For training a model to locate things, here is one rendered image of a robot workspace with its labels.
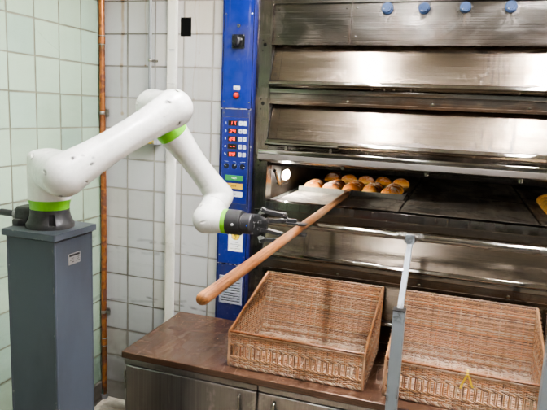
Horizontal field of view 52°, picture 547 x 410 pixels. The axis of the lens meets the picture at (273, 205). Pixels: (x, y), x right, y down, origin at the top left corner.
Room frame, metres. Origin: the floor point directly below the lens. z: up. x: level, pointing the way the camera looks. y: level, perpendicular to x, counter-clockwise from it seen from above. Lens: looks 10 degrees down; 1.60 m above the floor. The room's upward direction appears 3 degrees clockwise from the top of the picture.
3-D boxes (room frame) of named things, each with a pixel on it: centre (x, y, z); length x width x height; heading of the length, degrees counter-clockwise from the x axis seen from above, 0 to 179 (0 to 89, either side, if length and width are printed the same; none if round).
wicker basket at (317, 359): (2.24, -0.17, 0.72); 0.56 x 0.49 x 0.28; 72
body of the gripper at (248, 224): (1.97, 0.06, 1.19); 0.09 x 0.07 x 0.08; 72
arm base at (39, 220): (1.78, 0.77, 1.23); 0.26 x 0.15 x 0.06; 71
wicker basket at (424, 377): (2.04, -0.76, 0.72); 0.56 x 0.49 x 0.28; 71
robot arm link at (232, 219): (2.00, 0.13, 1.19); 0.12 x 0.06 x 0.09; 162
